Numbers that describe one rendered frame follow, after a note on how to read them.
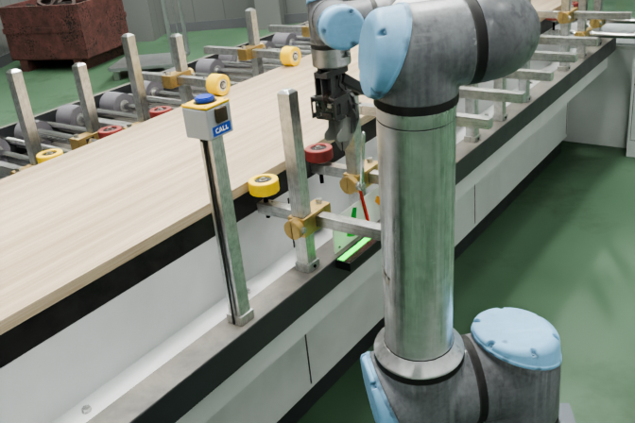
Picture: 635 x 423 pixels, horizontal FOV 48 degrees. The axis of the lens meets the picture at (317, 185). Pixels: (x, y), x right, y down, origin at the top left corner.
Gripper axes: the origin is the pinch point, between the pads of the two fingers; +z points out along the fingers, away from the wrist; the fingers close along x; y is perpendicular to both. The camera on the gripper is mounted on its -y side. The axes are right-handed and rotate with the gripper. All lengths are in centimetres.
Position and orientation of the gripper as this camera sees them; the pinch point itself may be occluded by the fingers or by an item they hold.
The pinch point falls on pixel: (344, 144)
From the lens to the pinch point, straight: 172.9
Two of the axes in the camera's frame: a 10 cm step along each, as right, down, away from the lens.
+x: 8.1, 1.6, -5.7
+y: -5.8, 3.7, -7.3
